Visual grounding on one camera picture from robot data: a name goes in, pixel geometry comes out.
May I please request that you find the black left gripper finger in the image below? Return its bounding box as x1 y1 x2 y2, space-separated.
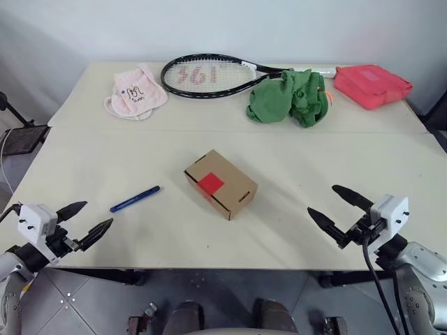
55 200 89 223
78 218 115 253

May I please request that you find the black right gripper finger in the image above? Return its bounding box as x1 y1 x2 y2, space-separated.
331 184 374 212
307 207 350 250

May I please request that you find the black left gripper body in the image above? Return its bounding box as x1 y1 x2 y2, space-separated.
45 225 87 259

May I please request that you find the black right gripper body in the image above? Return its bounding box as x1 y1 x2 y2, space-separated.
337 209 383 249

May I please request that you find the blue pen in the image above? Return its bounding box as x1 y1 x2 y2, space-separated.
110 185 162 214

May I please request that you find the brown cardboard box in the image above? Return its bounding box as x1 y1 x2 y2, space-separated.
184 149 259 222

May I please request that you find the black stand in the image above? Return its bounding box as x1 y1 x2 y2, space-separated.
0 91 52 157

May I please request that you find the dark rounded shape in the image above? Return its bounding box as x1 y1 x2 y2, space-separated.
163 300 205 335
252 298 298 335

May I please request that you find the red fabric bag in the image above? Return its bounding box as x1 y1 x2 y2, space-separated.
333 64 414 111

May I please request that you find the red tape seal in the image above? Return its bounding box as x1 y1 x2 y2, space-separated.
198 172 225 203

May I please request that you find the crumpled green cloth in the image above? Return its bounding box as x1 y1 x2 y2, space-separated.
245 68 331 128

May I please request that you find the pink towel with drawing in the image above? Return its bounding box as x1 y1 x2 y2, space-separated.
103 64 170 123

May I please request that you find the black tennis racket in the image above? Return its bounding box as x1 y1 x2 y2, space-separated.
160 54 338 100

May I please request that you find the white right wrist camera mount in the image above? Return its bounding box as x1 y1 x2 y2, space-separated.
369 194 410 254

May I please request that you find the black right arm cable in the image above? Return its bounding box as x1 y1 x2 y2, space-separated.
361 233 411 335

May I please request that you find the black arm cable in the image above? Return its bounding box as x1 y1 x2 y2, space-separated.
361 233 411 335
0 203 21 224

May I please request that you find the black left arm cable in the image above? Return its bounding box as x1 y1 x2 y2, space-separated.
0 203 21 224

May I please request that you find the thin white cable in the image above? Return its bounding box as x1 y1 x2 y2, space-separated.
0 128 15 196

